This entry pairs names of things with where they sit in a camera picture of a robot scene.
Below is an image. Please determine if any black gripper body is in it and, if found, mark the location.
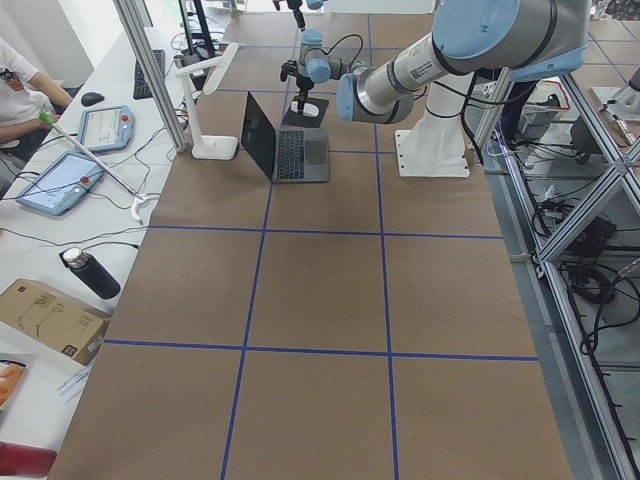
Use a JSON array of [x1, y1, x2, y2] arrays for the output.
[[280, 60, 315, 113]]

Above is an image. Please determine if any white computer mouse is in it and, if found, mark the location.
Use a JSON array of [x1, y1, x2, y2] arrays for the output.
[[290, 101, 320, 118]]

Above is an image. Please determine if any black mouse pad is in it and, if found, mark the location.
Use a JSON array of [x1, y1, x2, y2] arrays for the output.
[[282, 98, 329, 128]]

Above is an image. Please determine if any grey laptop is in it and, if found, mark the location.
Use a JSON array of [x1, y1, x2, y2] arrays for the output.
[[240, 92, 330, 183]]

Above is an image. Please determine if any white desk lamp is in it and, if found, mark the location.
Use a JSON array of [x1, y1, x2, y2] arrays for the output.
[[174, 42, 240, 161]]

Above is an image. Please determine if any black computer mouse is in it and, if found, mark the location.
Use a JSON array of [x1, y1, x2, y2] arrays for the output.
[[81, 92, 105, 107]]

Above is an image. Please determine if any black keyboard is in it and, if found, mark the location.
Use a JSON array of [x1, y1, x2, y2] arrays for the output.
[[132, 48, 167, 101]]

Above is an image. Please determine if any blue teach pendant far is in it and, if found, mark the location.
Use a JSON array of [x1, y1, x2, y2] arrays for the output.
[[77, 105, 135, 153]]

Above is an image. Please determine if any blue teach pendant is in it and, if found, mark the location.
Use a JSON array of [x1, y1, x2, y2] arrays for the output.
[[77, 105, 135, 153], [16, 151, 104, 216]]

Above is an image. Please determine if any grabber stick tool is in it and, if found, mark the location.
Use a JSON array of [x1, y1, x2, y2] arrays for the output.
[[38, 111, 160, 221]]

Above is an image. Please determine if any blue teach pendant near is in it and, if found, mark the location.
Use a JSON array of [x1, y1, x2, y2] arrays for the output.
[[16, 151, 104, 216]]

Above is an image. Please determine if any person in white shirt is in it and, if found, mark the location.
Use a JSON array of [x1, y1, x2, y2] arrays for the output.
[[1, 39, 73, 162]]

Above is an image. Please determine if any black water bottle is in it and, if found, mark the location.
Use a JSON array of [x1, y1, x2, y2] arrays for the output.
[[60, 248, 121, 299]]

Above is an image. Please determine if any cardboard box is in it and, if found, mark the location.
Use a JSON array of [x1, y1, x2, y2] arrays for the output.
[[1, 279, 110, 365]]

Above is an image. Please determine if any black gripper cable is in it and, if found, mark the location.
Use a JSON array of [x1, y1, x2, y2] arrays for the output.
[[319, 33, 365, 66]]

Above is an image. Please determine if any aluminium post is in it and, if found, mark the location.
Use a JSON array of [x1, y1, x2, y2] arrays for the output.
[[113, 0, 187, 153]]

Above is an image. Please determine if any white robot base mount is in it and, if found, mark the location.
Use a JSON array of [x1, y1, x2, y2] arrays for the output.
[[395, 74, 473, 178]]

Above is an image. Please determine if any aluminium frame rack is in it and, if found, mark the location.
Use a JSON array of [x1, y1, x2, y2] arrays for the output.
[[467, 61, 639, 479]]

